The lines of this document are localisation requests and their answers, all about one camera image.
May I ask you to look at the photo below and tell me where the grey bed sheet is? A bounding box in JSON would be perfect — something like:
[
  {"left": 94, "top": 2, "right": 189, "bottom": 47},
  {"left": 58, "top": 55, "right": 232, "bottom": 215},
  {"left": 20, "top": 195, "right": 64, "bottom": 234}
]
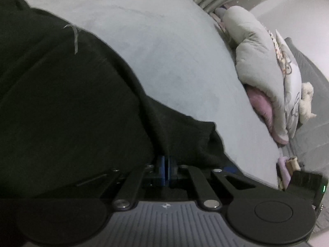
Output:
[{"left": 26, "top": 0, "right": 279, "bottom": 187}]

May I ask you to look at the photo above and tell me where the grey patterned pillow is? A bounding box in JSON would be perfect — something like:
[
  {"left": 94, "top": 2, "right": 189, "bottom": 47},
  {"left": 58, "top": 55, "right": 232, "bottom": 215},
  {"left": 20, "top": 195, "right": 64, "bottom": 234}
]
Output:
[{"left": 276, "top": 30, "right": 302, "bottom": 138}]

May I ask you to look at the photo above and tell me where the beige folded garment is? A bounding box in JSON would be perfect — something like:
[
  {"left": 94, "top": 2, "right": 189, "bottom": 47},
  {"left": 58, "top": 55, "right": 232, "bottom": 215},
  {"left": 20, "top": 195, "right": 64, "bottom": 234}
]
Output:
[{"left": 285, "top": 157, "right": 301, "bottom": 176}]

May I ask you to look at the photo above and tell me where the floral patterned cloth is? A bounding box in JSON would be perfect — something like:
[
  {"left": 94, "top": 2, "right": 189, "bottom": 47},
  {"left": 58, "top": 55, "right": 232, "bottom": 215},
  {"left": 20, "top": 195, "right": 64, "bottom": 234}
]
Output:
[{"left": 267, "top": 30, "right": 285, "bottom": 73}]

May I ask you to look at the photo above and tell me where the grey folded duvet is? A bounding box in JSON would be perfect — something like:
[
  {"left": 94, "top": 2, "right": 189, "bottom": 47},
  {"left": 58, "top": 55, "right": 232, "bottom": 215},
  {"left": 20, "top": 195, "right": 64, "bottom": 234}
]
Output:
[{"left": 222, "top": 6, "right": 288, "bottom": 142}]

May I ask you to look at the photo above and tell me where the grey quilted headboard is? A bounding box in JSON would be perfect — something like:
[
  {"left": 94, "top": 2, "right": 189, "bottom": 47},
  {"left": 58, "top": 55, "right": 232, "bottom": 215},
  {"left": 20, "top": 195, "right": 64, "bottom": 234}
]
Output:
[{"left": 285, "top": 37, "right": 328, "bottom": 177}]

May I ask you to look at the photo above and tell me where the black garment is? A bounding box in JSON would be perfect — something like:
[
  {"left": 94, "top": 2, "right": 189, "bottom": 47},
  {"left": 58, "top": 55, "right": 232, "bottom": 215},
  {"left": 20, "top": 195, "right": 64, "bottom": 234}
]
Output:
[{"left": 0, "top": 0, "right": 227, "bottom": 247}]

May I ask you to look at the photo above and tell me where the pink blanket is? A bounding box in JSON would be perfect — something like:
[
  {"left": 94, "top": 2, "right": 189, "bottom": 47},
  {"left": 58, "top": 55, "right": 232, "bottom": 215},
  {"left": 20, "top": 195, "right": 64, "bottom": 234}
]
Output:
[{"left": 244, "top": 85, "right": 288, "bottom": 145}]

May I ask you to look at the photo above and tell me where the lilac folded garment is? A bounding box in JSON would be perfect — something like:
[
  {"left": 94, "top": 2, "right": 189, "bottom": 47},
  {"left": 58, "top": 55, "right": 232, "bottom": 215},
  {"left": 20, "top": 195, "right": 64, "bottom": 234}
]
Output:
[{"left": 277, "top": 156, "right": 291, "bottom": 190}]

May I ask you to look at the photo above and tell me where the cream plush toy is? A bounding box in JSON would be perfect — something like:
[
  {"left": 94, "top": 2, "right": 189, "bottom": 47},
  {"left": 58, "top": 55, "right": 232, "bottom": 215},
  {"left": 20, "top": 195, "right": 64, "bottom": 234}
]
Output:
[{"left": 299, "top": 82, "right": 317, "bottom": 124}]

